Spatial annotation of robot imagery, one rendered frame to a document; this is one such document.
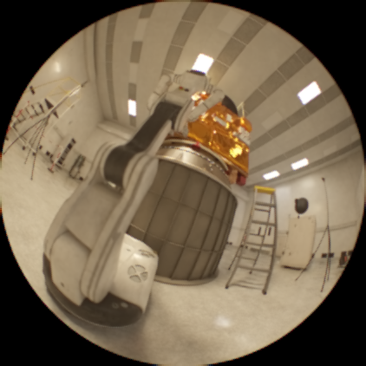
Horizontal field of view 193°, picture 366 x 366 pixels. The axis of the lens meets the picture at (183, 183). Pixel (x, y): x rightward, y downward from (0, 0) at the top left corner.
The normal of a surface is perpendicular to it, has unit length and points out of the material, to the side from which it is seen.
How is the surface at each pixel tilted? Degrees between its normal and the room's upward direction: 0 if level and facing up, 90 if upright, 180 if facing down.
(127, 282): 38
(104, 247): 69
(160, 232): 90
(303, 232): 90
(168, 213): 90
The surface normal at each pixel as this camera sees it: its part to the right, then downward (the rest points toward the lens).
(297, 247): -0.88, -0.43
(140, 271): 0.38, -0.87
